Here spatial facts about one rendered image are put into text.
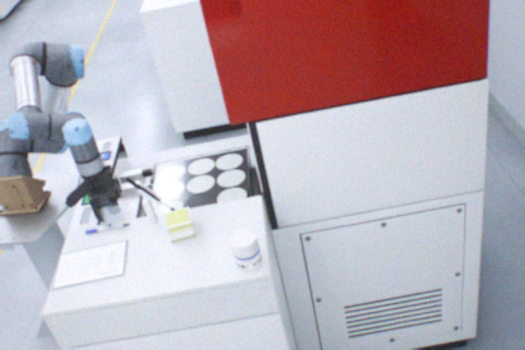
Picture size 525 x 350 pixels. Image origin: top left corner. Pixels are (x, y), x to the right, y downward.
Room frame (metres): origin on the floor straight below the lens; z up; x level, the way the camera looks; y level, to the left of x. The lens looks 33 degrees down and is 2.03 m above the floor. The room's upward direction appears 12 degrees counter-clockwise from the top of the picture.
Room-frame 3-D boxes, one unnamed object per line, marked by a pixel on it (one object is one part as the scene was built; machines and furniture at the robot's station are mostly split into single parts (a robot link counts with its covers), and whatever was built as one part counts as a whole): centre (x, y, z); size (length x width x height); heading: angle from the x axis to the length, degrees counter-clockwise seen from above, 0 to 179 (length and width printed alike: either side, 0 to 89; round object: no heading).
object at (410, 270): (1.81, -0.33, 0.41); 0.82 x 0.71 x 0.82; 178
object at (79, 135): (1.42, 0.50, 1.28); 0.09 x 0.08 x 0.11; 19
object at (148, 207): (1.40, 0.36, 1.03); 0.06 x 0.04 x 0.13; 88
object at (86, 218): (1.72, 0.60, 0.89); 0.55 x 0.09 x 0.14; 178
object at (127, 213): (1.64, 0.50, 0.87); 0.36 x 0.08 x 0.03; 178
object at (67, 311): (1.26, 0.35, 0.89); 0.62 x 0.35 x 0.14; 88
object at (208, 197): (1.64, 0.24, 0.90); 0.34 x 0.34 x 0.01; 88
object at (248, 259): (1.13, 0.10, 1.01); 0.07 x 0.07 x 0.10
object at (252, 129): (1.83, 0.01, 1.02); 0.82 x 0.03 x 0.40; 178
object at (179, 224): (1.31, 0.28, 1.00); 0.07 x 0.07 x 0.07; 7
